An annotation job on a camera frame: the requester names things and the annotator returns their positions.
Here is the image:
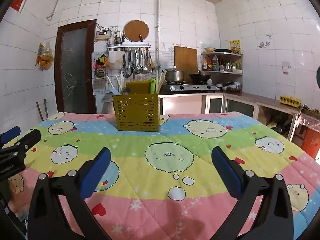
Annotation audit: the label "dark green spoon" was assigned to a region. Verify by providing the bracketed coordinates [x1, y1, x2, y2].
[121, 87, 131, 95]

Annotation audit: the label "light blue spoon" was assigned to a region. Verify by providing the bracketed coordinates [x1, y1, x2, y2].
[111, 88, 121, 95]

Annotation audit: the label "kitchen counter cabinets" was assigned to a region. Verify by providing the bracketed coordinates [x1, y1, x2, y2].
[159, 92, 301, 141]

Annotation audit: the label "hanging orange plastic bag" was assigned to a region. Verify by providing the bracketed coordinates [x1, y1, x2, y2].
[35, 42, 54, 70]

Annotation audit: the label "dark wooden glass door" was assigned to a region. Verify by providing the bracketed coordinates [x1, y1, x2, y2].
[54, 20, 97, 114]

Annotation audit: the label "yellow perforated utensil holder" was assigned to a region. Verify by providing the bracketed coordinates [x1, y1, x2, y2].
[113, 79, 159, 132]

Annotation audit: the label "colourful cartoon quilt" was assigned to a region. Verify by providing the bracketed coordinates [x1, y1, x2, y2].
[9, 112, 319, 239]

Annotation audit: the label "yellow egg tray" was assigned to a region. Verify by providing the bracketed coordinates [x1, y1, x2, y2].
[279, 95, 302, 108]

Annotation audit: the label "hanging utensil rack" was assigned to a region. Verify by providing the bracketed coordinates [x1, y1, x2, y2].
[106, 42, 152, 79]

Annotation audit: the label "gas stove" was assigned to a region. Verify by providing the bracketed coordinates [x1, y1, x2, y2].
[159, 84, 217, 95]

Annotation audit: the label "round wooden cutting board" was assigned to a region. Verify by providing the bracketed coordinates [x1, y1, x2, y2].
[123, 20, 149, 42]

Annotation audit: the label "steel cooking pot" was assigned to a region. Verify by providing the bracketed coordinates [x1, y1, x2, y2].
[165, 66, 184, 83]

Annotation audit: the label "black wok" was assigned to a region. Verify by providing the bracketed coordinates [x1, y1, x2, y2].
[189, 74, 210, 85]

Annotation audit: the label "corner shelf with bottles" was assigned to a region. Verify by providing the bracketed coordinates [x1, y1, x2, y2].
[200, 49, 244, 85]

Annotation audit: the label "rectangular wooden cutting board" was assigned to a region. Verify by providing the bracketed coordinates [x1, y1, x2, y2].
[174, 46, 198, 81]

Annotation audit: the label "wooden sticks against wall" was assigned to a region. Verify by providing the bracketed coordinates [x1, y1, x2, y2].
[36, 99, 49, 121]

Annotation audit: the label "wall power meter box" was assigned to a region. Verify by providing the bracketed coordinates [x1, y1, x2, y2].
[95, 30, 112, 41]

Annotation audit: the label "white wall socket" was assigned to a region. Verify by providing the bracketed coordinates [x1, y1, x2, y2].
[281, 61, 291, 74]

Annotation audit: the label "yellow wall poster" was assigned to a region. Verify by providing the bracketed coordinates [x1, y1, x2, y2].
[229, 39, 241, 55]

